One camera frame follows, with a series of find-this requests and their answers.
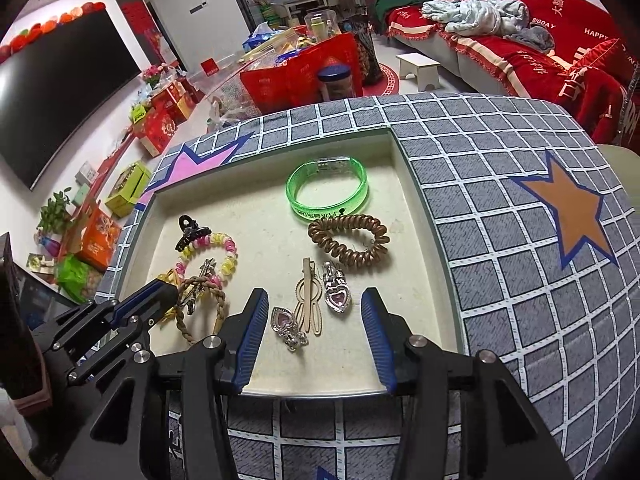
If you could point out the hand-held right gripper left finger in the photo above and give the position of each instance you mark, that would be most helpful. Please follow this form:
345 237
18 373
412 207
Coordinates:
250 340

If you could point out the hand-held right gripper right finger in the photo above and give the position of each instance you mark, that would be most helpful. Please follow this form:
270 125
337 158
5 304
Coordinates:
380 340

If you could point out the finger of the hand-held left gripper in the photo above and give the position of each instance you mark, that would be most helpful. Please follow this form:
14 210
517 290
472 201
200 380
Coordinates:
142 297
150 319

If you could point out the silver pink heart hair clip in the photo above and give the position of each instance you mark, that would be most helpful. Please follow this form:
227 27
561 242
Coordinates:
336 300
284 321

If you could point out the silver hairpin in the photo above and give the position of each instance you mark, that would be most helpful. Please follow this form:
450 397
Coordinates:
202 280

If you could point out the beige hair clip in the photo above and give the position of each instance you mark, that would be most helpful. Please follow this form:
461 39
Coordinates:
307 305

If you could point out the grey jewelry tray beige lining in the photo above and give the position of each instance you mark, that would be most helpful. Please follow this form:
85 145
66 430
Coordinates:
260 200

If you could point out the green snack bag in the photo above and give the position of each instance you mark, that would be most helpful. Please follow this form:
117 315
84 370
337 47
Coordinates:
77 280

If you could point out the orange gift box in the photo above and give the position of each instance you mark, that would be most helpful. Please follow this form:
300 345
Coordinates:
100 240

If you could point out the black hair claw clip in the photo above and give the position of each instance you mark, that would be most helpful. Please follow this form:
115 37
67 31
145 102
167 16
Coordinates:
192 235

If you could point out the green cardboard box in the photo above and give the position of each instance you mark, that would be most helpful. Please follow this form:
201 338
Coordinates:
127 190

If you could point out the green potted plant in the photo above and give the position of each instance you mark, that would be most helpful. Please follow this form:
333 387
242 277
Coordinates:
55 212

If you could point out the grey checked star blanket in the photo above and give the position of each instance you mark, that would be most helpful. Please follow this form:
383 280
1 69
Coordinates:
500 310

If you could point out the green translucent bangle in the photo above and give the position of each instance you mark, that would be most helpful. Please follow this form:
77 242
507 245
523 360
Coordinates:
320 214

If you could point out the red gold gift box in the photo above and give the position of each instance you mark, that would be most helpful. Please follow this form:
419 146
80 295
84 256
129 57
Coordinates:
157 132

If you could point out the dark red gift box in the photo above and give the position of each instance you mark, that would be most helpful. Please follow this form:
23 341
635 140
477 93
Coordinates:
180 100

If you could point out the pink flower bouquet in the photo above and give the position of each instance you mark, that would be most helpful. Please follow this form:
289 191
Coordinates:
155 74

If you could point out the glass coffee table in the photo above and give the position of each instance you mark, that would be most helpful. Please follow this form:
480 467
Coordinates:
225 85

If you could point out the small red sign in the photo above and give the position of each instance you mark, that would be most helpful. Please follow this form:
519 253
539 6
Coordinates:
210 66

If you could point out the small red gift bag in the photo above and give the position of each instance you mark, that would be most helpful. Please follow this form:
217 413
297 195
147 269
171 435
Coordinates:
265 87

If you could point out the red round rug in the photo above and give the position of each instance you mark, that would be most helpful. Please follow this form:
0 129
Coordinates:
387 82

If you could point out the jar with blue lid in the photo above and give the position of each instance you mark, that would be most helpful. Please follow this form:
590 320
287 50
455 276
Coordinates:
334 85

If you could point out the white step stool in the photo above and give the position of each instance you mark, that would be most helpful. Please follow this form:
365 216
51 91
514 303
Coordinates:
419 67

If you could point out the blue tissue box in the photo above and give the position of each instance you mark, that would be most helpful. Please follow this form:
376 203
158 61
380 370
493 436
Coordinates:
257 37

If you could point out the grey sofa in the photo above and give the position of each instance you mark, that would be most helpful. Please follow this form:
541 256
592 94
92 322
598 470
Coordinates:
450 62

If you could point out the colourful ball garland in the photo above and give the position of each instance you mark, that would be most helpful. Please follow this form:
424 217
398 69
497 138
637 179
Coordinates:
50 25

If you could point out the large red gift bag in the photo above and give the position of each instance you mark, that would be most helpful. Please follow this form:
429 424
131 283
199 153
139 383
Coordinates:
325 55

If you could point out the white bottle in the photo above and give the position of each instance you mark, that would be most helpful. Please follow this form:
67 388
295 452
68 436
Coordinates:
317 26

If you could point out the dark green clothes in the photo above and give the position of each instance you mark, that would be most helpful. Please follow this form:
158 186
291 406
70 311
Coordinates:
395 5

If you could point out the grey cloth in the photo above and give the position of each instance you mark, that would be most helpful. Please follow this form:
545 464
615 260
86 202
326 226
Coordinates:
532 37

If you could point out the white desk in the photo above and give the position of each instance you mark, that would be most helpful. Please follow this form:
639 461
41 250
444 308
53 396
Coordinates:
307 0

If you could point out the crumpled light blue blanket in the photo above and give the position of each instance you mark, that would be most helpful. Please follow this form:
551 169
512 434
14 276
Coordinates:
475 12

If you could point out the red covered sofa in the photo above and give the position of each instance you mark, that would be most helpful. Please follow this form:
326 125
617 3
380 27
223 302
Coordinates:
575 35

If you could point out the black wall television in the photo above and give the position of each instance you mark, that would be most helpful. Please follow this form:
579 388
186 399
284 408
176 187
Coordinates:
60 95

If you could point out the red wall hanging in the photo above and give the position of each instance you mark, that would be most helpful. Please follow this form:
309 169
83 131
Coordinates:
145 25

